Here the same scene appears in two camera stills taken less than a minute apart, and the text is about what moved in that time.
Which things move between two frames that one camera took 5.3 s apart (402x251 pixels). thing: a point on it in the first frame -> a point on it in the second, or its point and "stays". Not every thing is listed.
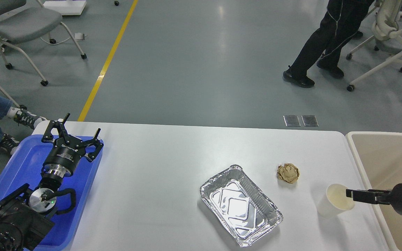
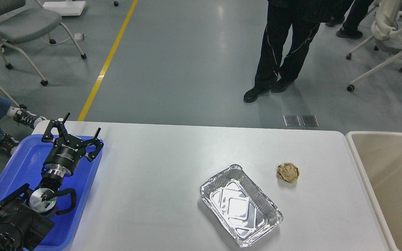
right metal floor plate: x=310 y=120 stays
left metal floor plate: x=291 y=120 stays
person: x=340 y=26 -> x=291 y=25
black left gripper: x=64 y=157 stays
